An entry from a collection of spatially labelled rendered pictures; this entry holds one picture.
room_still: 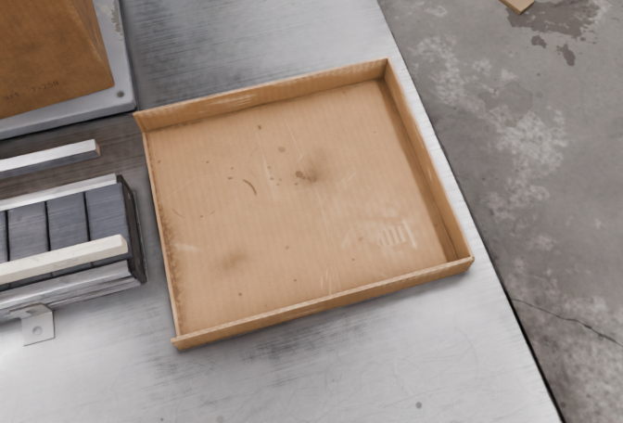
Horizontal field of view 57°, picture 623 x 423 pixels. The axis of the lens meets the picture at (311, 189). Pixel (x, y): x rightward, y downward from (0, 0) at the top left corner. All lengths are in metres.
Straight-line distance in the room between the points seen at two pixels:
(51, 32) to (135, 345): 0.32
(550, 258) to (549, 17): 0.82
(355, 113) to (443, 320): 0.26
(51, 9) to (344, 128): 0.33
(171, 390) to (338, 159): 0.30
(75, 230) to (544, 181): 1.34
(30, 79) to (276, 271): 0.34
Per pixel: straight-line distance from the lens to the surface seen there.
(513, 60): 1.90
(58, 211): 0.62
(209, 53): 0.75
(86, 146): 0.55
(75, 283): 0.59
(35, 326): 0.64
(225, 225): 0.62
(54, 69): 0.69
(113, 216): 0.60
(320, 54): 0.74
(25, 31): 0.64
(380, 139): 0.67
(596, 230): 1.69
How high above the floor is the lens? 1.40
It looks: 64 degrees down
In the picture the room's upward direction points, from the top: straight up
